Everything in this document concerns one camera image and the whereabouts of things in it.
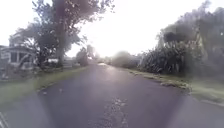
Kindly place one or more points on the small distant tree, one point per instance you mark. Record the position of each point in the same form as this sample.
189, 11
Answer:
82, 57

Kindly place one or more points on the grey asphalt road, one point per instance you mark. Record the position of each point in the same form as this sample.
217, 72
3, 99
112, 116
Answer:
100, 96

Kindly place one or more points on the tall tree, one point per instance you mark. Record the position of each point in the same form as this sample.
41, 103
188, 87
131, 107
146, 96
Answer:
60, 30

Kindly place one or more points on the row of bushes and trees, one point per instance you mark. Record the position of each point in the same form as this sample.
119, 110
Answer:
186, 50

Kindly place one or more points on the grass verge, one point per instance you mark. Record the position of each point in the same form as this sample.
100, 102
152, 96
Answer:
23, 87
200, 89

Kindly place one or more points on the white house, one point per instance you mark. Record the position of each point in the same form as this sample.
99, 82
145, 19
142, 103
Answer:
13, 56

